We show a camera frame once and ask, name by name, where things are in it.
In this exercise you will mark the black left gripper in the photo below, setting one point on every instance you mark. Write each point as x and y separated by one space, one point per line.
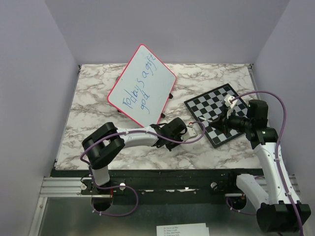
170 147

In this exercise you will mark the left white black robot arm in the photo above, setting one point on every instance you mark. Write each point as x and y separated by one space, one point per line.
105 143

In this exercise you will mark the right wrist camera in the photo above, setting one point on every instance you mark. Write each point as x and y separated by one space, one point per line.
229 104

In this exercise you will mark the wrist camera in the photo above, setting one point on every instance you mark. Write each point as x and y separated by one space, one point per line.
229 104
190 133

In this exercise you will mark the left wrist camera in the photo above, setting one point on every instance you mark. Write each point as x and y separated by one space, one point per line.
190 133

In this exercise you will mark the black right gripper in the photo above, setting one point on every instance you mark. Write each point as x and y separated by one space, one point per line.
221 122

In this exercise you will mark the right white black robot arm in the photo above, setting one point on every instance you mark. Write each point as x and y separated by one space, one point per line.
278 208

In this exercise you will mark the white blue whiteboard marker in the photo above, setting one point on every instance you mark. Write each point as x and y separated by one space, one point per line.
204 119

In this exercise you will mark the black white chessboard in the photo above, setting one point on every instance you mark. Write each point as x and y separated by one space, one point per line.
208 105

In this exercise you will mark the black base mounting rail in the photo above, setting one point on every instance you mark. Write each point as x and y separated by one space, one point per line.
157 187

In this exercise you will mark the pink framed whiteboard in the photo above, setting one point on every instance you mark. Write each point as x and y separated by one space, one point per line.
143 88

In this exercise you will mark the white instruction paper sheet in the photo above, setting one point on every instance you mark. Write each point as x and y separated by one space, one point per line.
198 229

